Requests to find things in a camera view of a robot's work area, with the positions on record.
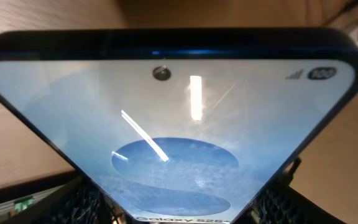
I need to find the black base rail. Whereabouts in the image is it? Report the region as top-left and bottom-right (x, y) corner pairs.
(0, 171), (80, 219)

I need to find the blue Samsung Galaxy smartphone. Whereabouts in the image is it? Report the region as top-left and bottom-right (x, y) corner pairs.
(0, 28), (358, 223)

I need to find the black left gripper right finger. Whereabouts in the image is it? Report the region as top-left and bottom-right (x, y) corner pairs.
(253, 158), (344, 224)

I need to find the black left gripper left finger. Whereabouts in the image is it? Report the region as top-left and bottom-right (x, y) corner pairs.
(0, 177), (104, 224)

